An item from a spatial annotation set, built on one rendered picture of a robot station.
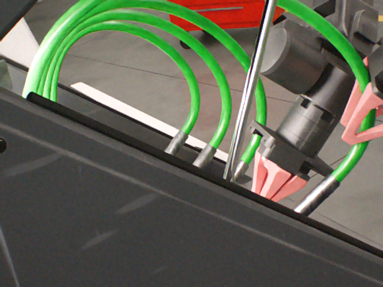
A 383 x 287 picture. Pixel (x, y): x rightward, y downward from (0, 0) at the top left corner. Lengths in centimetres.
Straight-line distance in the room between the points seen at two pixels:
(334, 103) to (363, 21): 10
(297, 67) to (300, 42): 3
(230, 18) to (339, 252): 467
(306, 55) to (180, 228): 43
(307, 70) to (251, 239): 38
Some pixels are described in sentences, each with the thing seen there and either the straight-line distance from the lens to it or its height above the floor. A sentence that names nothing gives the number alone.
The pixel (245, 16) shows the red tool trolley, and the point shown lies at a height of 22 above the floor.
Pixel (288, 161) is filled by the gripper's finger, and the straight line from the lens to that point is 92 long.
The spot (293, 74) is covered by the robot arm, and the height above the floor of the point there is 127.
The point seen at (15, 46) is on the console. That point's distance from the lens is 118.
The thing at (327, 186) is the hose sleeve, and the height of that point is 116.
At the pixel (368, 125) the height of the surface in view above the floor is 122.
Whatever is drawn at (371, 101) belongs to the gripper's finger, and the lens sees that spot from 82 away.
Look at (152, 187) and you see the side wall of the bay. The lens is 49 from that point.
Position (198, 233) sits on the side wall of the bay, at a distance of 52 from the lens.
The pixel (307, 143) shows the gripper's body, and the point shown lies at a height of 118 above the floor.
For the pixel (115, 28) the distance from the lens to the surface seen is 111.
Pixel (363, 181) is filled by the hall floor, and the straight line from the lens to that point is 336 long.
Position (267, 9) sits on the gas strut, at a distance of 54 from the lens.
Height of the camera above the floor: 157
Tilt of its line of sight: 24 degrees down
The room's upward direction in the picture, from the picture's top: 12 degrees counter-clockwise
